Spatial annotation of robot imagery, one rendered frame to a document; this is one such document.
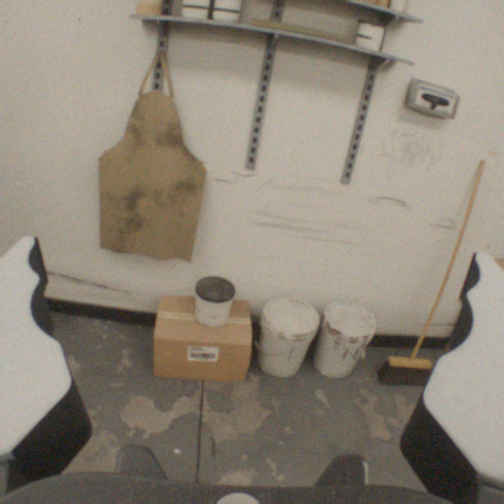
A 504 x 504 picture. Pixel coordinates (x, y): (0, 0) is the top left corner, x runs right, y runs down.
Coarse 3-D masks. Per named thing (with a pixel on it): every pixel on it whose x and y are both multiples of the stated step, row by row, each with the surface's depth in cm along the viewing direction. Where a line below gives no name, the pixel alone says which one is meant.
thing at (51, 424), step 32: (32, 256) 10; (0, 288) 9; (32, 288) 9; (0, 320) 8; (32, 320) 8; (0, 352) 7; (32, 352) 7; (0, 384) 6; (32, 384) 6; (64, 384) 6; (0, 416) 6; (32, 416) 6; (64, 416) 6; (0, 448) 5; (32, 448) 6; (64, 448) 6; (32, 480) 6
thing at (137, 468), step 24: (120, 456) 5; (144, 456) 5; (336, 456) 5; (360, 456) 5; (48, 480) 4; (72, 480) 4; (96, 480) 5; (120, 480) 5; (144, 480) 5; (168, 480) 5; (336, 480) 5; (360, 480) 5
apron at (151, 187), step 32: (160, 96) 173; (128, 128) 180; (160, 128) 180; (128, 160) 187; (160, 160) 187; (192, 160) 190; (128, 192) 194; (160, 192) 194; (192, 192) 198; (128, 224) 203; (160, 224) 202; (192, 224) 205; (160, 256) 212
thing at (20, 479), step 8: (0, 464) 5; (8, 464) 5; (16, 464) 5; (0, 472) 5; (8, 472) 5; (16, 472) 5; (0, 480) 5; (8, 480) 5; (16, 480) 5; (24, 480) 5; (0, 488) 4; (8, 488) 5; (16, 488) 5; (0, 496) 4
